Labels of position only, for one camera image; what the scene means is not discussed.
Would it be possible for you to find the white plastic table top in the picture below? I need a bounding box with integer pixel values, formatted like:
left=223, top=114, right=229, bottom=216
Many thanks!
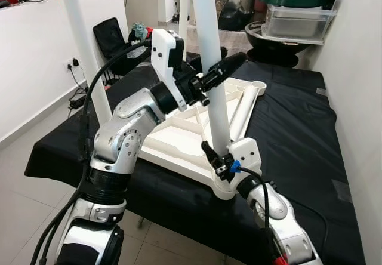
left=138, top=77, right=268, bottom=200

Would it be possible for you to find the black round tub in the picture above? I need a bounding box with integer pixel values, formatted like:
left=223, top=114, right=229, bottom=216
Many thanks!
left=245, top=21, right=314, bottom=69

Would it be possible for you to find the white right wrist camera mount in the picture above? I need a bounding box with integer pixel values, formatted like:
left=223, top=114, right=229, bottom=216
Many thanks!
left=218, top=138, right=262, bottom=201

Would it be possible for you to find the clear plastic storage box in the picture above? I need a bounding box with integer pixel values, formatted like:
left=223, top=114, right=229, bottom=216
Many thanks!
left=263, top=5, right=335, bottom=45

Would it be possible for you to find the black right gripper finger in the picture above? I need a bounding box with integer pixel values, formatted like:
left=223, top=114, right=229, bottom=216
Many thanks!
left=201, top=141, right=224, bottom=173

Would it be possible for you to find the teal plush toy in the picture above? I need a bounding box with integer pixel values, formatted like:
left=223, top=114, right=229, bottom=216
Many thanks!
left=133, top=23, right=147, bottom=39

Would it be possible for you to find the black power strip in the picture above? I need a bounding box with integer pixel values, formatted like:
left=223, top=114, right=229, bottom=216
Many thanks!
left=69, top=95, right=87, bottom=109

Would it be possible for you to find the black table cloth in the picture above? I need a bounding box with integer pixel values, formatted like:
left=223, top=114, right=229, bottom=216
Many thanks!
left=24, top=59, right=366, bottom=265

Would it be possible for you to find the beige cloth cover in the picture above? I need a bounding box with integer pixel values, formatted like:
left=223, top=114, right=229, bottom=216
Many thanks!
left=186, top=25, right=251, bottom=57

